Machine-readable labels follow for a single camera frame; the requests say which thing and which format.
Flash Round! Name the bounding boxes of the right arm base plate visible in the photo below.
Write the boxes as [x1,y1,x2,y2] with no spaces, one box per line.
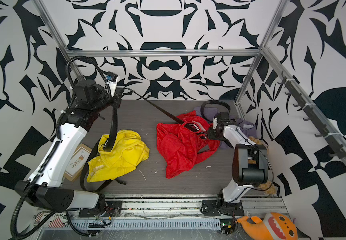
[200,200,245,217]

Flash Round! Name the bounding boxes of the orange monster plush toy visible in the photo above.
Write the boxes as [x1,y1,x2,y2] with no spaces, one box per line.
[237,213,299,240]

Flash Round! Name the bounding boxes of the framed picture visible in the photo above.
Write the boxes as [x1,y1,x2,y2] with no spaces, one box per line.
[64,144,92,182]

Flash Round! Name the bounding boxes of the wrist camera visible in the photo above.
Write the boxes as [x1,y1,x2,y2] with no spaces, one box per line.
[106,72,119,97]
[213,118,218,130]

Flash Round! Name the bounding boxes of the brown teddy bear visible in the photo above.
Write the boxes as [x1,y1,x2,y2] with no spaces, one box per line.
[249,136,276,195]

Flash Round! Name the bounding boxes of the black coat hook rail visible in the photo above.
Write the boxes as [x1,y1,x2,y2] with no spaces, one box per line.
[279,75,346,159]

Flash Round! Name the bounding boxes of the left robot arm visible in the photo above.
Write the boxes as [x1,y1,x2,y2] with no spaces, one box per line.
[10,56,124,240]

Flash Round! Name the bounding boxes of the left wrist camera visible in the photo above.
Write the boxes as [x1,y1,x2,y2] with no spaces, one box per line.
[106,72,119,97]

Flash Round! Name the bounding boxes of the red trousers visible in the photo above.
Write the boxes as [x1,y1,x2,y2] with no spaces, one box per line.
[156,110,221,179]

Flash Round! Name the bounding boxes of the white cable duct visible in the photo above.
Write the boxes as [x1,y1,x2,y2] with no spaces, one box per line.
[72,219,221,230]

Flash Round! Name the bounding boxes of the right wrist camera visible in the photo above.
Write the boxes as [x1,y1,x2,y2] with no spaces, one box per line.
[213,118,218,130]

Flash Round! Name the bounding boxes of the striped printed card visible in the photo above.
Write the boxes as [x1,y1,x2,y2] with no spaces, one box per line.
[34,212,69,228]

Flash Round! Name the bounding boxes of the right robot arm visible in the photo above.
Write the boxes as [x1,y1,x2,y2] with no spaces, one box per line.
[208,113,269,204]

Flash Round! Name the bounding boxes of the yellow trousers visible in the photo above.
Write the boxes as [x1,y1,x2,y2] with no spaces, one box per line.
[87,130,150,183]

